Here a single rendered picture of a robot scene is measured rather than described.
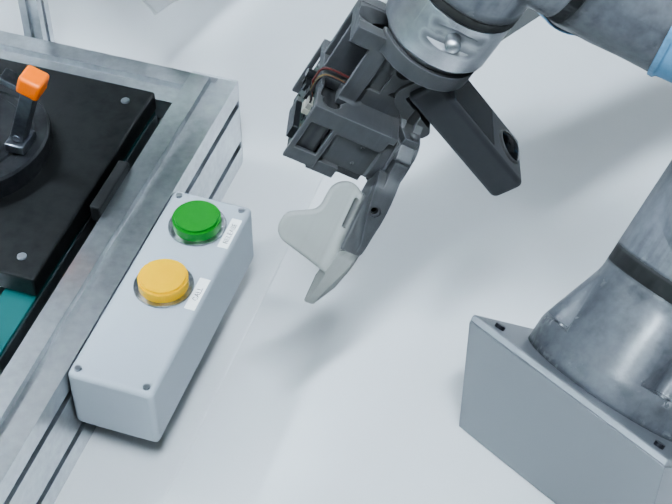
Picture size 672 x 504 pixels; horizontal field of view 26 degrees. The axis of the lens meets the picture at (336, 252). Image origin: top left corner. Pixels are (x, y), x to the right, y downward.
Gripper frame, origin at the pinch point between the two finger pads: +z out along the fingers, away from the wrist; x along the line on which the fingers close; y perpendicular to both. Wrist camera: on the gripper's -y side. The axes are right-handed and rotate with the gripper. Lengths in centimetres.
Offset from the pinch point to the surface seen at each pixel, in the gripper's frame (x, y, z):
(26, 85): -11.0, 23.4, 7.9
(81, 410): 9.3, 10.9, 18.4
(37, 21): -32.9, 23.5, 20.2
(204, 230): -5.5, 6.3, 10.2
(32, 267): -0.5, 17.9, 16.1
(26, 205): -7.3, 19.7, 17.0
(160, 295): 1.7, 8.5, 11.3
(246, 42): -43.8, 2.7, 21.0
